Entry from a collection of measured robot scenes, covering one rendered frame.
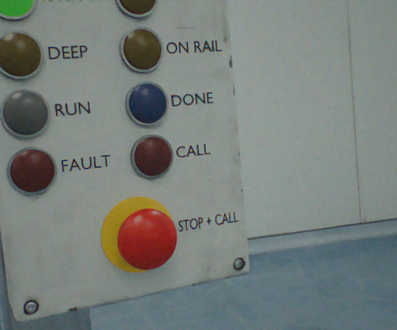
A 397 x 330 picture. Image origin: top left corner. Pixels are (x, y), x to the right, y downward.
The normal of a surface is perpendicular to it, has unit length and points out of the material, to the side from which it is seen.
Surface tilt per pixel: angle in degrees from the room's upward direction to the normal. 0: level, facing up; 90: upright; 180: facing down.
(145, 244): 91
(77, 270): 90
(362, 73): 90
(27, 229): 90
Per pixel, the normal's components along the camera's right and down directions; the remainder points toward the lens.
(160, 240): 0.47, 0.05
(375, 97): 0.22, 0.07
